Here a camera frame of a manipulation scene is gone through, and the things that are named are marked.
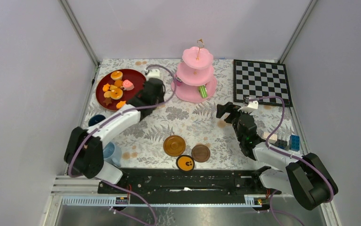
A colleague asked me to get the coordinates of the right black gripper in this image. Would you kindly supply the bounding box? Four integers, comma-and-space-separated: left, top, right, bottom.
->
216, 102, 252, 143

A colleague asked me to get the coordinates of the dark red round tray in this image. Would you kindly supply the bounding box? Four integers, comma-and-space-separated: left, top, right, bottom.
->
95, 69, 146, 111

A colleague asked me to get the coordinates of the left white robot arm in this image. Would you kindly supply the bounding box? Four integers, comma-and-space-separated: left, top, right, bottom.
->
64, 78, 165, 194

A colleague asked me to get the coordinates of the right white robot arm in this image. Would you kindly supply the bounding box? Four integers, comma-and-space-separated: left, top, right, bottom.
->
216, 99, 339, 210

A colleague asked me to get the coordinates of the purple cake slice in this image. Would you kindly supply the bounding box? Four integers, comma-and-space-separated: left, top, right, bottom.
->
174, 76, 183, 86

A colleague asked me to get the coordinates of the orange round cookie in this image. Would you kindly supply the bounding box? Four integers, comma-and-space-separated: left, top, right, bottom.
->
114, 80, 123, 88

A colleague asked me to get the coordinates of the green layered cake slice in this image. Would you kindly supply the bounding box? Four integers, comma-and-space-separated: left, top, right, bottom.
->
198, 85, 208, 99

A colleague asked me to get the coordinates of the orange pancake stack toy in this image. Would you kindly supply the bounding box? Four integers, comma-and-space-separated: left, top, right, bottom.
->
110, 71, 123, 81

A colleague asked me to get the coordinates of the black white chessboard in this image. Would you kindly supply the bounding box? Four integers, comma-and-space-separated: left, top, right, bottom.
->
233, 59, 293, 107

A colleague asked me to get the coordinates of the pink three-tier cake stand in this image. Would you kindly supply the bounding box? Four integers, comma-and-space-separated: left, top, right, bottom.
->
171, 39, 217, 103

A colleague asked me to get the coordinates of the brown star cookie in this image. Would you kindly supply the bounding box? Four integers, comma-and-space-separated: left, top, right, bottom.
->
103, 97, 112, 106

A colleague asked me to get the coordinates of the orange flower cookie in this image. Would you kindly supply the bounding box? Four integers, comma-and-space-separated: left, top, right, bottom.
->
102, 83, 111, 92

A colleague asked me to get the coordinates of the dark brown wooden coaster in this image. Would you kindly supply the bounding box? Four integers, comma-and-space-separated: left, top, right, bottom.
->
191, 145, 211, 162

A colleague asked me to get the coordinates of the beige toy brick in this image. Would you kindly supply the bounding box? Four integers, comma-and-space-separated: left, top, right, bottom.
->
262, 132, 278, 144

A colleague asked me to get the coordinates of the floral tablecloth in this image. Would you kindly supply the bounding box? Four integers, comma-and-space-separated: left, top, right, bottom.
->
82, 59, 301, 170

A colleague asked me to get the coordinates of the light brown wooden coaster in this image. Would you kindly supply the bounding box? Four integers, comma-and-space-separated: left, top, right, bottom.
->
163, 135, 186, 157

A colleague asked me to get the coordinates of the dark grey brick baseplate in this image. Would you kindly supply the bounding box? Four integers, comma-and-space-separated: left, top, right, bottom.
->
274, 139, 289, 151

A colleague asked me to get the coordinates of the dark blue mug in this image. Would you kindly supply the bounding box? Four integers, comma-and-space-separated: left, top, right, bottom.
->
88, 114, 106, 127

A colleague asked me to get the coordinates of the orange face black coaster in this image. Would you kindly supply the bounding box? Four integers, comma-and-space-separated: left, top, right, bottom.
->
176, 155, 195, 172

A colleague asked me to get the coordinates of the blue toy brick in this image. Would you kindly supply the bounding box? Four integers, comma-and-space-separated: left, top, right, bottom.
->
289, 135, 300, 152

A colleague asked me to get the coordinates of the light blue mug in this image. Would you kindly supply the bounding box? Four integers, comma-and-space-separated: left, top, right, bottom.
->
103, 142, 122, 167

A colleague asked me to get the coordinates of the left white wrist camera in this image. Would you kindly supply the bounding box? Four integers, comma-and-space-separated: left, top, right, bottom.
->
144, 69, 162, 81

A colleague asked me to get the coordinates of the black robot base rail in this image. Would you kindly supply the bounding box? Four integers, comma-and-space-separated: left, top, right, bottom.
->
117, 168, 273, 205

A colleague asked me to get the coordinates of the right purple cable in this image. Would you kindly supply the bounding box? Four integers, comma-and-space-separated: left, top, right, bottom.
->
247, 96, 336, 226

